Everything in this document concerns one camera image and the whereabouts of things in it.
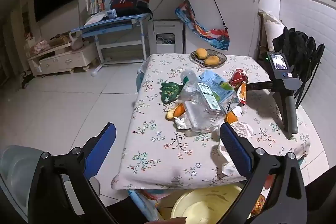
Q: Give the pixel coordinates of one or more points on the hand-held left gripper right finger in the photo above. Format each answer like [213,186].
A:
[236,148]

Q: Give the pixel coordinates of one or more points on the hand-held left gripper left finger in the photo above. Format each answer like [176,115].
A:
[103,145]

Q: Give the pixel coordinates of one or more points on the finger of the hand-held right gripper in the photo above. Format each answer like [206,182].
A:
[260,86]

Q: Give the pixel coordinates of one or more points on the large white tissue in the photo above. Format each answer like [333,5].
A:
[242,130]

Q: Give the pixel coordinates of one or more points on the red snack wrapper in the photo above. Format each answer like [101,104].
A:
[237,77]

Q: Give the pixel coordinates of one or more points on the large orange peel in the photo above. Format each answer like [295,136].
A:
[230,117]

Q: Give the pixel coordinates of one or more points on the blue milk carton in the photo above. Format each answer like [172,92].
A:
[210,78]

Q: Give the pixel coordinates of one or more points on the clear plastic bottle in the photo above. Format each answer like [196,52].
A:
[197,111]

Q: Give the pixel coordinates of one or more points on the yellow plastic basin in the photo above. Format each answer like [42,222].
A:
[204,205]

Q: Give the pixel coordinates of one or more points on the black jacket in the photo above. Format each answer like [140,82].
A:
[296,48]

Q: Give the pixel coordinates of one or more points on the wooden chair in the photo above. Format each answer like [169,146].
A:
[261,45]

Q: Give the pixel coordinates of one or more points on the white pillow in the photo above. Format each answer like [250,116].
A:
[273,29]

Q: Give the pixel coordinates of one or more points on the dark patterned plate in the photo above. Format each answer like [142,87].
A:
[220,57]

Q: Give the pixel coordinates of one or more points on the floral tablecloth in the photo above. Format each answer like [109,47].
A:
[157,140]

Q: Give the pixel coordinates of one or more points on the yellow mango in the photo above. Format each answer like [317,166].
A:
[211,60]

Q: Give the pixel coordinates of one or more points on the small white tissue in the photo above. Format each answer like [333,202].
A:
[183,123]

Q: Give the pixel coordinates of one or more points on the colourful patterned slipper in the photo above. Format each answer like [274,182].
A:
[260,204]

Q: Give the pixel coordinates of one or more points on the yellow peels at far edge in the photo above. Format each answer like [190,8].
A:
[201,53]

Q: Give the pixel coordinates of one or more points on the small orange peel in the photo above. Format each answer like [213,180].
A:
[179,110]

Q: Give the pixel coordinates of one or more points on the blue pink checked undercloth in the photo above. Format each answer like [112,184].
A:
[143,203]

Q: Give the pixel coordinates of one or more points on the colourful printed sling bag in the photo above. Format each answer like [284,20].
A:
[204,27]

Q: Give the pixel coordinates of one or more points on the green snack packet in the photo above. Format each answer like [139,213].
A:
[170,91]

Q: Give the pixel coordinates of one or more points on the white cabinet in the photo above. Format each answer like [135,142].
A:
[236,3]

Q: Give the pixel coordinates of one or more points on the grey plastic stool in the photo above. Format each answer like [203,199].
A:
[15,166]

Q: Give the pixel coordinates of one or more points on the cream television cabinet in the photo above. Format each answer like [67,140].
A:
[63,60]

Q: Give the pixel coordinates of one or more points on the white handbag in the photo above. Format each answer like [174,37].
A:
[76,41]

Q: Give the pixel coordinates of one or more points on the white air purifier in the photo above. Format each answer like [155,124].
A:
[168,29]

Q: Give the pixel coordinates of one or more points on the brown box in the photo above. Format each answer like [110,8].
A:
[60,39]

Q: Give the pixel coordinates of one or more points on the pink patterned bag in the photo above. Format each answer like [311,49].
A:
[41,46]

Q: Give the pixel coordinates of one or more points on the blue study desk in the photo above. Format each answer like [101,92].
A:
[113,23]

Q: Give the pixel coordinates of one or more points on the white papers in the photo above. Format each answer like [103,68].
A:
[94,18]

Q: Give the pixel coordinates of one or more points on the row of books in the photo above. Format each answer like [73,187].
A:
[94,2]

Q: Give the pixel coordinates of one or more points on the dark striped backpack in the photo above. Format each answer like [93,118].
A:
[130,2]

